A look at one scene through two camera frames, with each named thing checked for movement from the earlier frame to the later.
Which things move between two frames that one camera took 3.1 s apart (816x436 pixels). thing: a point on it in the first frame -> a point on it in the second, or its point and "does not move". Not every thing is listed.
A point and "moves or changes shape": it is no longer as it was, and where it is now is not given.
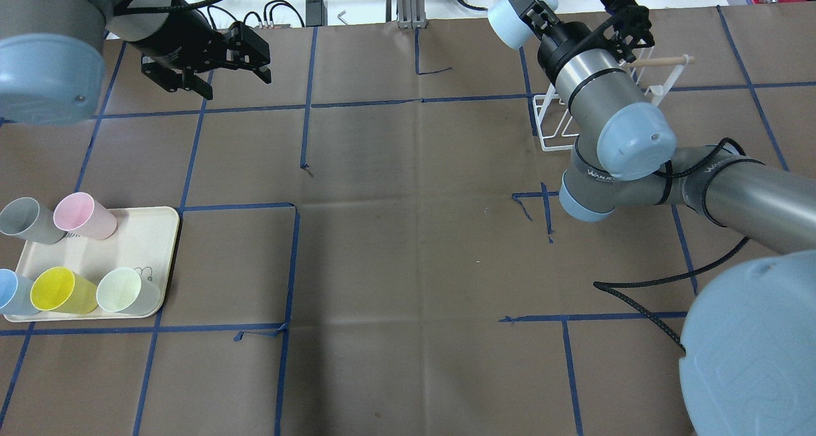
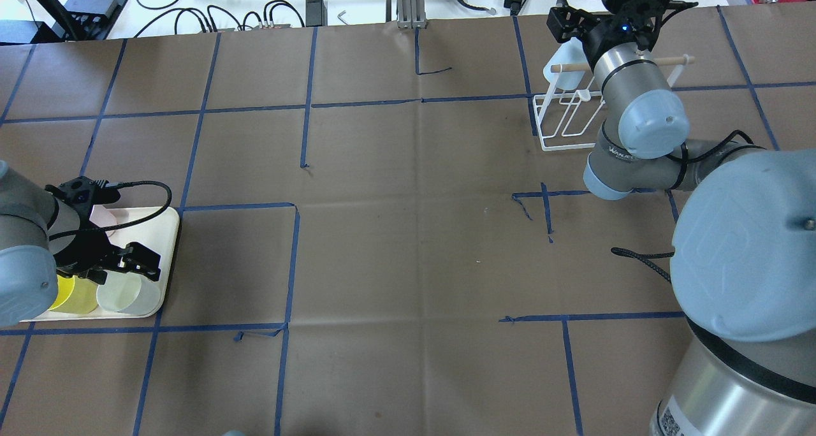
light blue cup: x=505 y=20 moves or changes shape
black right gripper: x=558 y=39 -> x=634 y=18
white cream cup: x=123 y=290 does not move
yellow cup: x=56 y=289 does not move
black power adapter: x=315 y=12 does not move
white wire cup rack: x=552 y=115 does not move
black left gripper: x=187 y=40 -> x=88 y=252
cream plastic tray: x=143 y=241 does not move
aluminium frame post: x=410 y=2 does not move
